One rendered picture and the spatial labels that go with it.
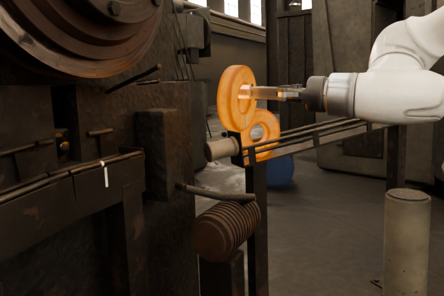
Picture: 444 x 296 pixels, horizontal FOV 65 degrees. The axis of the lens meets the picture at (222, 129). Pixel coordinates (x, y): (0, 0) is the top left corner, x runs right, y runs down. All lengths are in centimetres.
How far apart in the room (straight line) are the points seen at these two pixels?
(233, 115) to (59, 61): 36
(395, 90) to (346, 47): 257
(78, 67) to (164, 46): 49
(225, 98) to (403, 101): 34
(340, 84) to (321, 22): 264
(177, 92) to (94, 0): 53
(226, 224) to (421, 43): 58
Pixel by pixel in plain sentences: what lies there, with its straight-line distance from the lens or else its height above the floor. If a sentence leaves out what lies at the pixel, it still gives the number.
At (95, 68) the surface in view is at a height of 90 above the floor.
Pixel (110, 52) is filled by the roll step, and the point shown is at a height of 93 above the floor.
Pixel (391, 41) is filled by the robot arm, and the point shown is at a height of 93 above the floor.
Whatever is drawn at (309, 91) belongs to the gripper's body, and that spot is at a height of 84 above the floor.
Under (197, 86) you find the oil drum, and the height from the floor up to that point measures 83.
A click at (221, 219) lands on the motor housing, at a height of 52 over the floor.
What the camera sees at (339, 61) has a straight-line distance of 326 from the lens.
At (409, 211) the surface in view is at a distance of 113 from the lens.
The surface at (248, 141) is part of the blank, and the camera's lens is 105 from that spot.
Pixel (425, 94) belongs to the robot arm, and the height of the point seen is 83.
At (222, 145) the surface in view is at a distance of 100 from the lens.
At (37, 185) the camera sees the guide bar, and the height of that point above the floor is 71.
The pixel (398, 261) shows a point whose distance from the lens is 120.
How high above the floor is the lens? 86
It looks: 8 degrees down
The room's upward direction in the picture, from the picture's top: 2 degrees counter-clockwise
